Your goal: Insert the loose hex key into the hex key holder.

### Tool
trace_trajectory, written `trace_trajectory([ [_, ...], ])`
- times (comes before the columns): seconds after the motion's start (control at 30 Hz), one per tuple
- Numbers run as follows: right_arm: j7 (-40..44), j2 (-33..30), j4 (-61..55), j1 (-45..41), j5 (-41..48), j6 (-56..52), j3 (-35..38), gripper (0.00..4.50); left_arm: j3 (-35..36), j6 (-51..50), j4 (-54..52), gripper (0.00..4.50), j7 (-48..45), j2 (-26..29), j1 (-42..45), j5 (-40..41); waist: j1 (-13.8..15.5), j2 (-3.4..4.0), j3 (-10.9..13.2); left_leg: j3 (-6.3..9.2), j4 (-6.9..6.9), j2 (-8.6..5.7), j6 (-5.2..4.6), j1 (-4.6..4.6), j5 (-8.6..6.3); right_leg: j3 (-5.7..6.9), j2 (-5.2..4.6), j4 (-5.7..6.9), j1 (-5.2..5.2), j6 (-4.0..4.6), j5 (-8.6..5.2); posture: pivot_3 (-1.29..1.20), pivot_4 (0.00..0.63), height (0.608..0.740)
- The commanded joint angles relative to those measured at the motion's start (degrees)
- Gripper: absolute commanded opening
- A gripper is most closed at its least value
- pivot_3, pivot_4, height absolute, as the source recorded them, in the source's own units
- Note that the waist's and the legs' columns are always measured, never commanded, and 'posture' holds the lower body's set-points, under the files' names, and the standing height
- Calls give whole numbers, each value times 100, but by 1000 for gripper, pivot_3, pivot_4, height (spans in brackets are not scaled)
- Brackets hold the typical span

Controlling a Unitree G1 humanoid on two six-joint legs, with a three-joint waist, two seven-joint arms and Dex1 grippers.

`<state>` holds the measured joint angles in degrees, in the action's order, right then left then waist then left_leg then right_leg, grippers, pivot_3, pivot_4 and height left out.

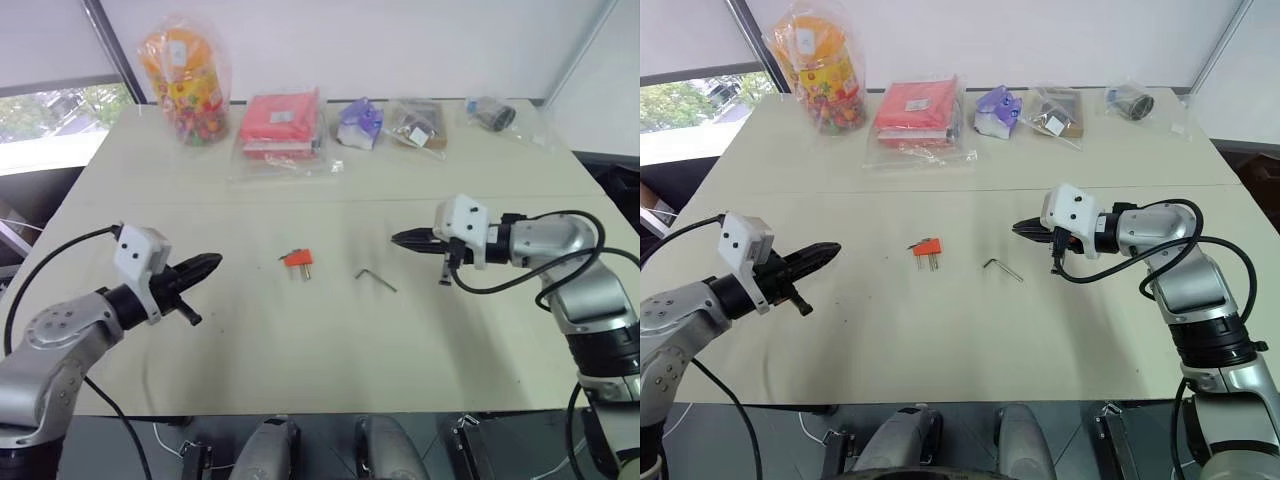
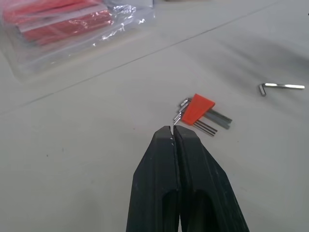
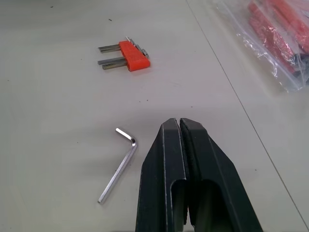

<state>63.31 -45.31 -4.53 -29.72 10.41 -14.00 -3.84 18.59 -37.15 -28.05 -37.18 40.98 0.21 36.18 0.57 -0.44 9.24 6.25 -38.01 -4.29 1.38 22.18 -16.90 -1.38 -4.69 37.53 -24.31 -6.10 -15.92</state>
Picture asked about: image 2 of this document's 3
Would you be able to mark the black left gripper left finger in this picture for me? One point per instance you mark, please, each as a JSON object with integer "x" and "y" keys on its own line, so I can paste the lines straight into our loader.
{"x": 154, "y": 174}

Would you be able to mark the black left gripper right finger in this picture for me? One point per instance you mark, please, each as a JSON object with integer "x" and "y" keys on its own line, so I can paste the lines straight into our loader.
{"x": 202, "y": 183}

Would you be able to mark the small dark hex key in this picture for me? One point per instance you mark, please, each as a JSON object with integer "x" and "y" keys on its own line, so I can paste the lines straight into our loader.
{"x": 205, "y": 134}
{"x": 209, "y": 128}
{"x": 207, "y": 131}

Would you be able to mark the hex key set red holder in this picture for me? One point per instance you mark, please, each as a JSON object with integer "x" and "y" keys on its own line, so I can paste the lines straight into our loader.
{"x": 217, "y": 123}

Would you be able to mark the large grey hex key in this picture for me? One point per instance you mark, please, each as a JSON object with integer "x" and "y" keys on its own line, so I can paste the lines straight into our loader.
{"x": 222, "y": 118}

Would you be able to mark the red plastic hex key holder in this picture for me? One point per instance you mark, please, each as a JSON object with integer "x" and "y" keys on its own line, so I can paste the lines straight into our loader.
{"x": 195, "y": 108}

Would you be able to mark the silver hex key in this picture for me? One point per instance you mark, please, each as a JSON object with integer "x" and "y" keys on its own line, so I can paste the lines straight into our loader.
{"x": 282, "y": 86}

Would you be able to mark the clear plastic bag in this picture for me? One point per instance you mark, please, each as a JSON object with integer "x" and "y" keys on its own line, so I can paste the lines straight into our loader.
{"x": 72, "y": 53}

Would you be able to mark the red pack in bag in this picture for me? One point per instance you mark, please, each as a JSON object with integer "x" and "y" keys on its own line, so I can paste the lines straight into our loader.
{"x": 70, "y": 26}
{"x": 48, "y": 9}

